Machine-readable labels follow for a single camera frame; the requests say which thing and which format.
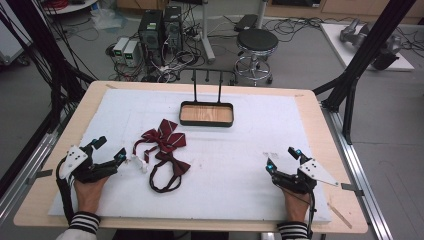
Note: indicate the white table leg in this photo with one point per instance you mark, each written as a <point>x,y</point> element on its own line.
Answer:
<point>207,36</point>

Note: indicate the black rack with wooden tray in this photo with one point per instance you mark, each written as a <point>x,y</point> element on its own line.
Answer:
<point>206,113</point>

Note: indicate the white power supply box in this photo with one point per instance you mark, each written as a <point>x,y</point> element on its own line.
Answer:
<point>131,53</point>
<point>120,47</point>

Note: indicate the white floor board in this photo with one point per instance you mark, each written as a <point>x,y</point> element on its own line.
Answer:
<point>336,43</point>

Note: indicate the person's right hand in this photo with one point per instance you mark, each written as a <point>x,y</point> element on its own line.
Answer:
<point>296,205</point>

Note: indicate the red striped bow tie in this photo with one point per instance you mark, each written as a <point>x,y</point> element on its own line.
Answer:
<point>165,138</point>

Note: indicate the aluminium rail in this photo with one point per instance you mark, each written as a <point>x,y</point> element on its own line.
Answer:
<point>23,176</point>
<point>361,173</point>

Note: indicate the dark red bow tie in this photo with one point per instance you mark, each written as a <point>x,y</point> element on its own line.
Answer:
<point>173,166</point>

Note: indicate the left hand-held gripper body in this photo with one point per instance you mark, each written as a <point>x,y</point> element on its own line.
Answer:
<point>81,166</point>

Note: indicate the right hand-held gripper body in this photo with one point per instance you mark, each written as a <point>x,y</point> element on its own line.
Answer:
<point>300,178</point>

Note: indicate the round white table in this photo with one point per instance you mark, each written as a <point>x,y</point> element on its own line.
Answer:
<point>71,6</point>

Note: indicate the white foam mat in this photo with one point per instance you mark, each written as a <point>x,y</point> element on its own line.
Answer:
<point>226,173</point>

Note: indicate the person's left hand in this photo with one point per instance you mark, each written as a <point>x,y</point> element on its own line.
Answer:
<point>89,195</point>

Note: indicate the black flat box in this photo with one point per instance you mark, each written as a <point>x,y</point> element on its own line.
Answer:
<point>246,22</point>

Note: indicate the black computer tower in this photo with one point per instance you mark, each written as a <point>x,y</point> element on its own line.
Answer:
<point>173,28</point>
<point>151,36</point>

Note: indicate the thin wooden stick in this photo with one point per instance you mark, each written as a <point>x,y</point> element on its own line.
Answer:
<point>340,216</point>

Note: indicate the black metal frame post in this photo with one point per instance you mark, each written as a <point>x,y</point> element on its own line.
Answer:
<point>363,60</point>
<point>50,60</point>

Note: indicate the black round stool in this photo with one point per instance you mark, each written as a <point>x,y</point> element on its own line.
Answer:
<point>257,41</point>

